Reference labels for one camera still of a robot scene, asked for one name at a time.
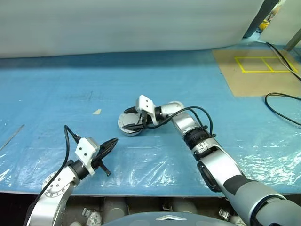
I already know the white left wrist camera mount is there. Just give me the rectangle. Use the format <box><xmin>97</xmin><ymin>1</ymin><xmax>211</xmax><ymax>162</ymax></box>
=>
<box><xmin>75</xmin><ymin>137</ymin><xmax>100</xmax><ymax>176</ymax></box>

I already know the white backdrop board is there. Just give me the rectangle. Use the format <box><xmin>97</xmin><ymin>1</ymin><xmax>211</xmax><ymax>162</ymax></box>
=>
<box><xmin>0</xmin><ymin>0</ymin><xmax>266</xmax><ymax>59</ymax></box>

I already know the thick black looped cable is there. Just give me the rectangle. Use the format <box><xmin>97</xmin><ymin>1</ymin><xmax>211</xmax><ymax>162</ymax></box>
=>
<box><xmin>265</xmin><ymin>92</ymin><xmax>301</xmax><ymax>129</ymax></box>

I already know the grey robot torso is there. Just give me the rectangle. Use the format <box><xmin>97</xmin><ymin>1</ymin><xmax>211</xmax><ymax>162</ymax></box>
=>
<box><xmin>101</xmin><ymin>211</ymin><xmax>229</xmax><ymax>226</ymax></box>

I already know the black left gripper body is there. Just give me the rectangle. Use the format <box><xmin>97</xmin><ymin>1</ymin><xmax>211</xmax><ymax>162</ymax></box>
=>
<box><xmin>90</xmin><ymin>153</ymin><xmax>112</xmax><ymax>177</ymax></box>

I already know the thin black cable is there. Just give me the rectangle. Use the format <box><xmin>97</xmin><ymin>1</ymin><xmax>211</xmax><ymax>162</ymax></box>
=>
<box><xmin>265</xmin><ymin>41</ymin><xmax>301</xmax><ymax>81</ymax></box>

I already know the white panel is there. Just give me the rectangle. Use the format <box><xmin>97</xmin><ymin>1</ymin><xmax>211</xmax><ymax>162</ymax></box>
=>
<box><xmin>258</xmin><ymin>0</ymin><xmax>301</xmax><ymax>47</ymax></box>

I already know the yellow tape rectangle marking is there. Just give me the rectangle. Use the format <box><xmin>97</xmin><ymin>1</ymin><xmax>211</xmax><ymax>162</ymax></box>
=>
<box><xmin>234</xmin><ymin>56</ymin><xmax>298</xmax><ymax>73</ymax></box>

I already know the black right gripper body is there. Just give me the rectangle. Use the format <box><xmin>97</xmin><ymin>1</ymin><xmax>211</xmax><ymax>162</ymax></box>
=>
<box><xmin>141</xmin><ymin>111</ymin><xmax>154</xmax><ymax>129</ymax></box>

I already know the grey rounded cylinder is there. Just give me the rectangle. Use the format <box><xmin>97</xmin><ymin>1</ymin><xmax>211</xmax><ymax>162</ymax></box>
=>
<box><xmin>173</xmin><ymin>199</ymin><xmax>198</xmax><ymax>214</ymax></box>
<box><xmin>102</xmin><ymin>197</ymin><xmax>129</xmax><ymax>223</ymax></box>

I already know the grey upright post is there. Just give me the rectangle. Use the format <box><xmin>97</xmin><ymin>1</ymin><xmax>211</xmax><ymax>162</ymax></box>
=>
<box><xmin>284</xmin><ymin>25</ymin><xmax>301</xmax><ymax>51</ymax></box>

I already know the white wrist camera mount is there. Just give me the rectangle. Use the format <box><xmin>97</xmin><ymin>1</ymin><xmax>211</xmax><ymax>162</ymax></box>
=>
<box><xmin>135</xmin><ymin>95</ymin><xmax>158</xmax><ymax>124</ymax></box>
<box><xmin>75</xmin><ymin>137</ymin><xmax>100</xmax><ymax>176</ymax></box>

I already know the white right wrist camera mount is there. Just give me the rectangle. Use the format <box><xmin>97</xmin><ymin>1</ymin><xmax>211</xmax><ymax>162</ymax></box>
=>
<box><xmin>135</xmin><ymin>95</ymin><xmax>158</xmax><ymax>124</ymax></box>

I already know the blue plastic table cover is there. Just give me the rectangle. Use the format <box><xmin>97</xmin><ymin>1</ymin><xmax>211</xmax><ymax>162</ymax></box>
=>
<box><xmin>0</xmin><ymin>37</ymin><xmax>301</xmax><ymax>197</ymax></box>

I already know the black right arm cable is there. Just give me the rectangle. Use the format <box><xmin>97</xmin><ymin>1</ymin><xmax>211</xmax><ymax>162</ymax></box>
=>
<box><xmin>147</xmin><ymin>107</ymin><xmax>217</xmax><ymax>138</ymax></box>

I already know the thin white cable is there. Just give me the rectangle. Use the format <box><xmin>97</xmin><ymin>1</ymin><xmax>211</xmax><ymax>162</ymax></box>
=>
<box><xmin>279</xmin><ymin>54</ymin><xmax>299</xmax><ymax>71</ymax></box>

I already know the brown cardboard sheet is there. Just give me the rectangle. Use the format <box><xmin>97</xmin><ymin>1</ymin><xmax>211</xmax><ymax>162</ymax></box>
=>
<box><xmin>211</xmin><ymin>48</ymin><xmax>301</xmax><ymax>97</ymax></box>

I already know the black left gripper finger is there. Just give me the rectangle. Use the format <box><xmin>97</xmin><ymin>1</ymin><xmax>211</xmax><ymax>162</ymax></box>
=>
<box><xmin>99</xmin><ymin>138</ymin><xmax>119</xmax><ymax>152</ymax></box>
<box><xmin>97</xmin><ymin>142</ymin><xmax>118</xmax><ymax>162</ymax></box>

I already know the thin metal rod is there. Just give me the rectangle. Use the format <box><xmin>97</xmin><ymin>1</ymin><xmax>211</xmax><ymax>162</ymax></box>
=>
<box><xmin>0</xmin><ymin>124</ymin><xmax>25</xmax><ymax>151</ymax></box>

